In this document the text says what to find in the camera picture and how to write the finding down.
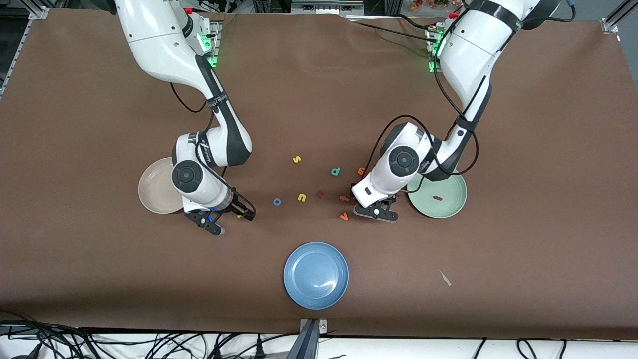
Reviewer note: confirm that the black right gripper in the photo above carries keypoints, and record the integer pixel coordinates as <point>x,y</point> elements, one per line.
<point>241,204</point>

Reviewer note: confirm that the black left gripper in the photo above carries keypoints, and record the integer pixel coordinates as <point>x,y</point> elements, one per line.
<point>394,200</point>

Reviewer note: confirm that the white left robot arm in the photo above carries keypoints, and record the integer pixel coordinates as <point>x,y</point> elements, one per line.
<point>473,50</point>

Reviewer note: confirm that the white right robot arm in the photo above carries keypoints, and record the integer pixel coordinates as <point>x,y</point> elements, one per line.
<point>159,45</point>

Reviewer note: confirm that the green round plate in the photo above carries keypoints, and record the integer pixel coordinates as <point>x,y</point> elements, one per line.
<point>446,209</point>

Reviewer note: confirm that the beige round plate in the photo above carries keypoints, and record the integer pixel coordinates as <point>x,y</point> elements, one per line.
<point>154,189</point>

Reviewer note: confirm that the blue round plate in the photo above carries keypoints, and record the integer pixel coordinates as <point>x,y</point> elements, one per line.
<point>316,275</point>

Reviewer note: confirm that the white paper scrap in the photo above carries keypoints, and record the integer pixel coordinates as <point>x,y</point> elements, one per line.
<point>445,278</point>

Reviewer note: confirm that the brown table cover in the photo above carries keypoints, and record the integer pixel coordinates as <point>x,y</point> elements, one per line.
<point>99,259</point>

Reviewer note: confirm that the grey metal box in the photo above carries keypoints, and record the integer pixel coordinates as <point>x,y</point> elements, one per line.
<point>326,6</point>

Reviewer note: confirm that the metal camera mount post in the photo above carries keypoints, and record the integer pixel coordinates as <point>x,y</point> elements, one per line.
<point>310,334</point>

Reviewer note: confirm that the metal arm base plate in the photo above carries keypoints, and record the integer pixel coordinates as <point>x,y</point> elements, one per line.
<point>431,35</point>
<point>215,35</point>

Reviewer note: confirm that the aluminium frame profile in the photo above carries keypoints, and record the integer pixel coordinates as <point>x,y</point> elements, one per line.
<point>615,20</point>
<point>39,11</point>

